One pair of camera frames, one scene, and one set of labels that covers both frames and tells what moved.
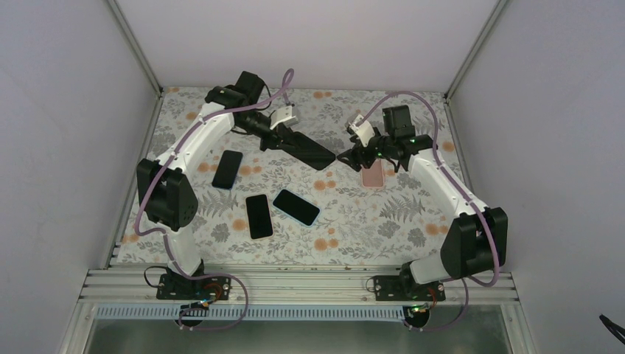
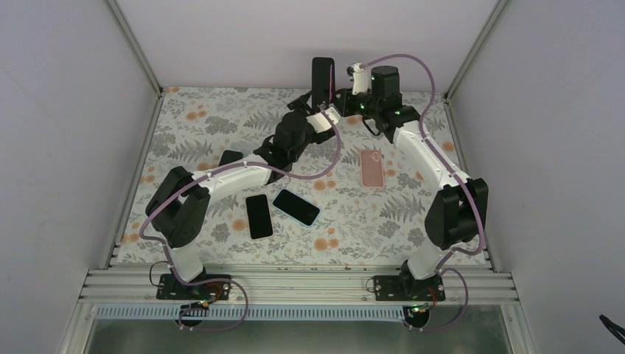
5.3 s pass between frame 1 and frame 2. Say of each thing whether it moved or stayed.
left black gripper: moved
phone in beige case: stayed
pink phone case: stayed
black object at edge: stayed
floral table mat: stayed
